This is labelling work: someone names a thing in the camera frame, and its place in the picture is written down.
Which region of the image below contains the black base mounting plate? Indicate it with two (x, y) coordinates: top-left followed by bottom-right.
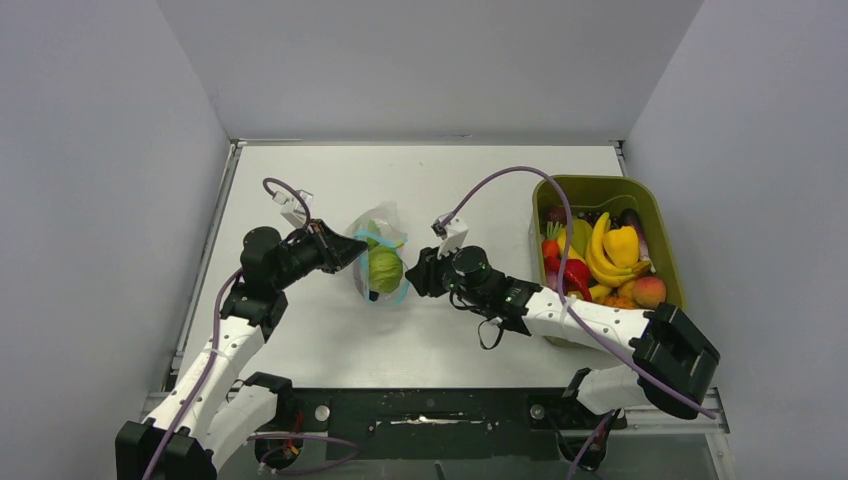
(261, 387), (627, 469)

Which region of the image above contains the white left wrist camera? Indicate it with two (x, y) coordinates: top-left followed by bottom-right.
(273, 190), (313, 229)

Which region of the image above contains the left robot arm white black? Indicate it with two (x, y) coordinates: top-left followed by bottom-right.
(115, 219), (368, 479)

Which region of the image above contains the orange spiky fruit toy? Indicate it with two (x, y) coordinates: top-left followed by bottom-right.
(601, 295), (640, 310)

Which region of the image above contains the yellow star fruit toy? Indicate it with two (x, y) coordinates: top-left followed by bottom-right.
(571, 218), (593, 256)

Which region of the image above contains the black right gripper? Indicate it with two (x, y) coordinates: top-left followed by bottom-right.
(408, 238), (488, 310)

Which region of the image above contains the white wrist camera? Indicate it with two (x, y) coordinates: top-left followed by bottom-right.
(431, 214), (468, 259)
(273, 190), (313, 229)

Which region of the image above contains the orange carrot toy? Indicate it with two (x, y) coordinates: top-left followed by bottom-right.
(541, 221), (562, 258)

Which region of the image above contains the dark red plum toy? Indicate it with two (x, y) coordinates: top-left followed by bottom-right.
(545, 205), (568, 226)

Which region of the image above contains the peach toy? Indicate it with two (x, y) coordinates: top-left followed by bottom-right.
(632, 276), (667, 309)

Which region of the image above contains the yellow bell pepper toy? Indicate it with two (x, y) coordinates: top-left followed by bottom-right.
(602, 226), (640, 268)

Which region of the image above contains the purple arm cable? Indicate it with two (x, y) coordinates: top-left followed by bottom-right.
(437, 165), (718, 480)
(140, 177), (313, 480)

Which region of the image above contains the yellow banana bunch toy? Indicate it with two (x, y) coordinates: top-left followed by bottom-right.
(586, 212), (652, 288)

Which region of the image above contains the green custard apple toy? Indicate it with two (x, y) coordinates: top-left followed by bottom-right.
(365, 220), (383, 250)

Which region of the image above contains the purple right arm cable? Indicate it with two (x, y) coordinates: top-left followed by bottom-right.
(437, 165), (718, 480)

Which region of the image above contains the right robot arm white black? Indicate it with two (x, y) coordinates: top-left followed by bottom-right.
(405, 246), (720, 427)

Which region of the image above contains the clear zip top bag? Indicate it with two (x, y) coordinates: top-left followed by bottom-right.
(346, 201), (410, 307)

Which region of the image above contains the olive green plastic tub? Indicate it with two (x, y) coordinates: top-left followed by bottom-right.
(529, 174), (688, 350)

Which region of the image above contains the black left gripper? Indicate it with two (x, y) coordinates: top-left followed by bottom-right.
(272, 218), (368, 290)

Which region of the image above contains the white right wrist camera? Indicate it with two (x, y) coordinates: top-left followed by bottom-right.
(431, 214), (468, 259)

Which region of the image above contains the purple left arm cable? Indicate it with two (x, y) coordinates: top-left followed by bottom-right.
(140, 177), (313, 480)

